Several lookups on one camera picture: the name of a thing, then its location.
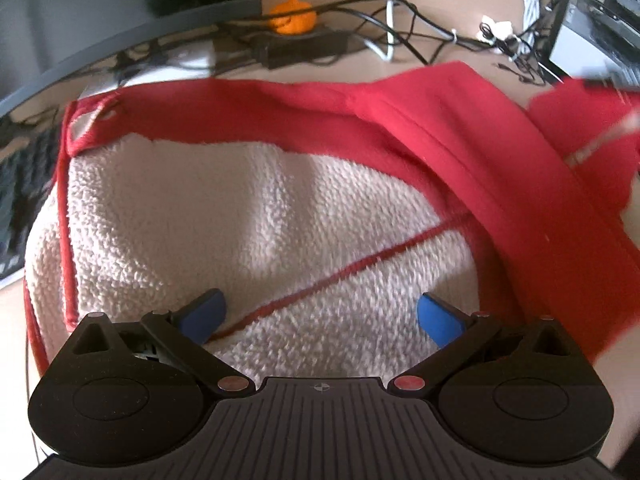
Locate glass-sided computer tower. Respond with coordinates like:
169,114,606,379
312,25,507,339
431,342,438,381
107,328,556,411
540,0,639,89

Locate dark computer monitor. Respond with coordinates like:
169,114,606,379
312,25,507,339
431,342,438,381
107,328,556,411
1,0,262,114

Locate black power adapter brick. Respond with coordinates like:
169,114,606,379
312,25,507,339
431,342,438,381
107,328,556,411
250,30,349,70

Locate red fleece hooded garment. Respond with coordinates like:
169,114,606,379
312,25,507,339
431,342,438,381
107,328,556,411
25,62,639,378

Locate black keyboard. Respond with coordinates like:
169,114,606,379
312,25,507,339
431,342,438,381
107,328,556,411
1,127,61,280

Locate orange pumpkin figurine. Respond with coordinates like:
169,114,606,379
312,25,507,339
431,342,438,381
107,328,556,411
269,0,318,36

